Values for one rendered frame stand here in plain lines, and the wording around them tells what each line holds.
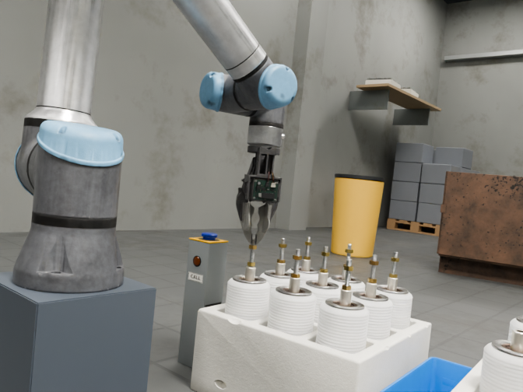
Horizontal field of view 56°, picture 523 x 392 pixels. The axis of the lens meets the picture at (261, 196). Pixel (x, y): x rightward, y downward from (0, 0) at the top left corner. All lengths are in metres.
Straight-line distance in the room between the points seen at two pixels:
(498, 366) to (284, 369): 0.38
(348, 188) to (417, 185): 3.16
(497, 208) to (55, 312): 2.84
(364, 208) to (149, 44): 1.99
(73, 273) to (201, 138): 3.54
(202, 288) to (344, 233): 2.39
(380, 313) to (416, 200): 5.56
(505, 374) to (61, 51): 0.85
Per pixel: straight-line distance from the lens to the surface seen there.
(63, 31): 0.88
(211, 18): 0.84
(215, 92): 0.97
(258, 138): 1.03
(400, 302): 1.15
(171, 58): 4.02
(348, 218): 3.49
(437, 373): 1.22
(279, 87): 0.87
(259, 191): 1.01
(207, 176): 4.25
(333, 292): 1.10
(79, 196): 0.70
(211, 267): 1.20
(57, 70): 0.87
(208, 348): 1.10
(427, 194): 6.52
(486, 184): 3.24
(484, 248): 3.24
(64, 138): 0.71
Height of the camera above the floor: 0.47
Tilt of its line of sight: 2 degrees down
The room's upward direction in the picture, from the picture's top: 6 degrees clockwise
